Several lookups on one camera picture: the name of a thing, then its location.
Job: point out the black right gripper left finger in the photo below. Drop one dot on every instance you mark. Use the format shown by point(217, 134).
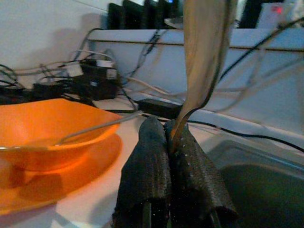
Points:
point(145, 171)

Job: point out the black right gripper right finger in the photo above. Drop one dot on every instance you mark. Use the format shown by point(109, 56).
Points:
point(197, 180)

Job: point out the orange plastic bowl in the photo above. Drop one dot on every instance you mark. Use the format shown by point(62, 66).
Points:
point(47, 123)

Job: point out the orange plastic plate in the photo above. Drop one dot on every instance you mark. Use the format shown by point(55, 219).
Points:
point(95, 171)

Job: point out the small black power brick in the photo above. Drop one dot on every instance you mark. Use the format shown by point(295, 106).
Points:
point(156, 108)

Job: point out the stainless steel sink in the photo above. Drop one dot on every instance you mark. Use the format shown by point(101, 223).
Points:
point(261, 190)

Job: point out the black charger box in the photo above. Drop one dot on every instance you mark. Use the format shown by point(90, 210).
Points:
point(99, 88)

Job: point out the black power strip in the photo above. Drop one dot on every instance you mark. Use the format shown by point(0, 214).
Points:
point(47, 90)

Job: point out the black device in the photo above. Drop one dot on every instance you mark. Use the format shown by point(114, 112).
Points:
point(142, 14)

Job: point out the white box red print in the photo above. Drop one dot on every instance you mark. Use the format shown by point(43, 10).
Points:
point(273, 16)

